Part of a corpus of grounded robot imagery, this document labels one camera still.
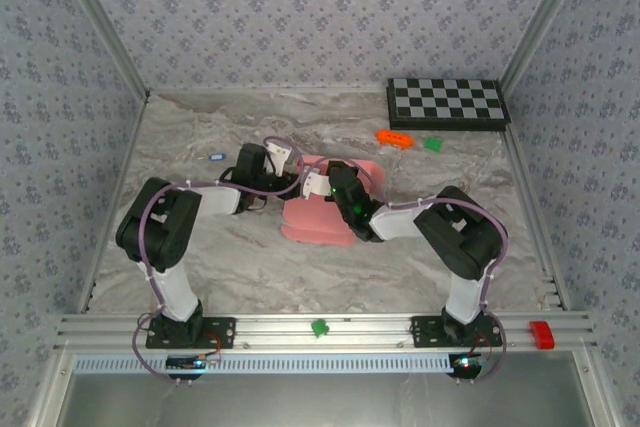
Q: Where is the pink paper box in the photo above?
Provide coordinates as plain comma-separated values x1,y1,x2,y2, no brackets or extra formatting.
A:
280,156,387,247

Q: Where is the orange toy brick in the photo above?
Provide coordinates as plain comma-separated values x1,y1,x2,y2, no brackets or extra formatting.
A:
375,128,417,150

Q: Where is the black grey chessboard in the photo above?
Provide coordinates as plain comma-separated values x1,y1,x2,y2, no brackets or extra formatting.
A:
386,77,512,132

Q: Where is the right circuit board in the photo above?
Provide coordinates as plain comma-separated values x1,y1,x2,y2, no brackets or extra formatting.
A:
448,352,494,378

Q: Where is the circuit board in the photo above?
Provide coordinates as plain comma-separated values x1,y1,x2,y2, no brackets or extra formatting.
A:
448,352,494,378
166,354,221,373

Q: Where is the grey metal sheet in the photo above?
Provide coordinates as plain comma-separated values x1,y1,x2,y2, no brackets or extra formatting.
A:
52,371,599,427

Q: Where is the left circuit board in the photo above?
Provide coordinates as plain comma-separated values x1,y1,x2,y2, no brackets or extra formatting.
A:
166,354,221,373

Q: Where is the red plastic block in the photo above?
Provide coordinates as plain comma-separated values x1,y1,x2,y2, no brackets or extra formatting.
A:
529,320,556,350

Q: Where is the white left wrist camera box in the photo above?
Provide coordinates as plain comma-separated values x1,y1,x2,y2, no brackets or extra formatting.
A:
264,140,291,177

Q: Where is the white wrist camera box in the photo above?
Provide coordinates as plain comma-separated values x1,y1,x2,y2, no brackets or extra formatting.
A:
264,140,291,177
299,170,330,199

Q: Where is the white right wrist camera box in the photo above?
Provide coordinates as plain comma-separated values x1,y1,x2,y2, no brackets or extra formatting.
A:
299,170,330,199

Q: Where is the aluminium rear rail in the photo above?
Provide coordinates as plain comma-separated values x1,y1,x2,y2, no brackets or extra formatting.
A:
148,86,390,96

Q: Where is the aluminium side rail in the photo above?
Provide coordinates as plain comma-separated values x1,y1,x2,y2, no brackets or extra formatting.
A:
74,94,151,313
501,89,572,312

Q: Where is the aluminium mounting rail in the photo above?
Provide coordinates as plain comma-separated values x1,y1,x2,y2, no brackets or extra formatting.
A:
53,311,599,353

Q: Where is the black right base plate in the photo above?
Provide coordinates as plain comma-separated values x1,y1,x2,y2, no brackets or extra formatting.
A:
410,315,503,350

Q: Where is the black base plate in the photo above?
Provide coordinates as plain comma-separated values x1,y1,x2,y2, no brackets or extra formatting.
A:
410,315,503,350
145,315,237,350

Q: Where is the pale blue slotted cable duct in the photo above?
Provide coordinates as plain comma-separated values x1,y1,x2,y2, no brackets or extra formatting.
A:
73,352,464,375

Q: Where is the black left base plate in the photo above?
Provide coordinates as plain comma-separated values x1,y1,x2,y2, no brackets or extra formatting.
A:
145,315,237,350

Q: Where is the aluminium frame post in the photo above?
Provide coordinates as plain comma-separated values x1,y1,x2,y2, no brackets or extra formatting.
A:
499,0,599,94
47,0,152,101

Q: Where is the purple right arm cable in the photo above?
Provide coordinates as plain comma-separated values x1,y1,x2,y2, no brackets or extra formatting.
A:
307,157,510,384

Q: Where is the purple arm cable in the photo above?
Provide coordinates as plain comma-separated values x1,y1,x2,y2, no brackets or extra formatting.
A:
130,135,307,386
307,157,510,384

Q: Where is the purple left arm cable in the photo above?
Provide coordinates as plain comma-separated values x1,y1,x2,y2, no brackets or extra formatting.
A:
130,135,307,386

